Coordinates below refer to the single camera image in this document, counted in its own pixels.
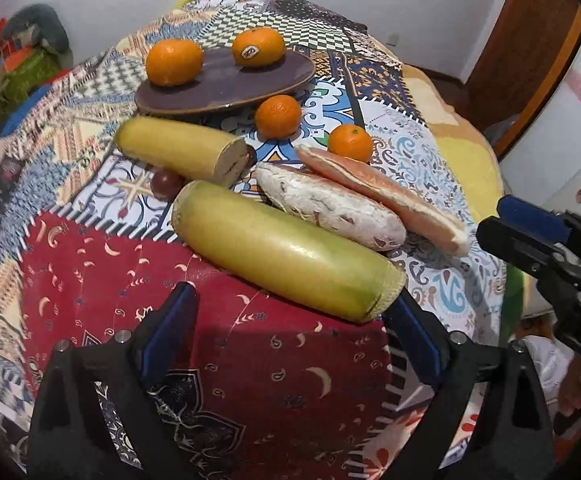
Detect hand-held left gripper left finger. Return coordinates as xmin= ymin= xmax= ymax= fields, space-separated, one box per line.
xmin=26 ymin=281 xmax=201 ymax=480

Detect short yellow sugarcane piece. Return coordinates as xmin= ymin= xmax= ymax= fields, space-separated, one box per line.
xmin=114 ymin=116 xmax=251 ymax=187

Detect long green sugarcane piece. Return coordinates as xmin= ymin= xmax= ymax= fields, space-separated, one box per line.
xmin=172 ymin=180 xmax=407 ymax=324

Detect brown wooden door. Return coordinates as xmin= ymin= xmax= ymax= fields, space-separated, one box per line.
xmin=465 ymin=0 xmax=581 ymax=157

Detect green storage bag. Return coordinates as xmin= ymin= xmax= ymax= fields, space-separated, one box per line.
xmin=0 ymin=50 xmax=71 ymax=108

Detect orange mandarin with sticker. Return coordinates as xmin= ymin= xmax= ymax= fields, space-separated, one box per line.
xmin=232 ymin=27 xmax=287 ymax=68

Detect small dark red fruit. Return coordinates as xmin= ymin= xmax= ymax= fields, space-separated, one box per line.
xmin=150 ymin=169 xmax=181 ymax=198

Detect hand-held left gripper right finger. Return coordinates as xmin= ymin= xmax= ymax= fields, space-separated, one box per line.
xmin=383 ymin=287 xmax=556 ymax=480

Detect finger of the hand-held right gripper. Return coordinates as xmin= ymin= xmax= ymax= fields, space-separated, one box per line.
xmin=497 ymin=194 xmax=581 ymax=251
xmin=476 ymin=216 xmax=581 ymax=301

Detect white wardrobe sliding door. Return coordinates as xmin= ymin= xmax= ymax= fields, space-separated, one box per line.
xmin=499 ymin=22 xmax=581 ymax=211

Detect grey pillow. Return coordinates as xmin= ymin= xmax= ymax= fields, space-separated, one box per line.
xmin=0 ymin=4 xmax=71 ymax=56

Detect yellow blanket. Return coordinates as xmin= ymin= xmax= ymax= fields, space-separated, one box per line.
xmin=403 ymin=64 xmax=506 ymax=216

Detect patchwork printed blanket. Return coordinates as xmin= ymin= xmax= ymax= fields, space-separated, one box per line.
xmin=0 ymin=0 xmax=526 ymax=480

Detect brown oval plate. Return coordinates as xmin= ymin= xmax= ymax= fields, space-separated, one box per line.
xmin=135 ymin=47 xmax=317 ymax=116

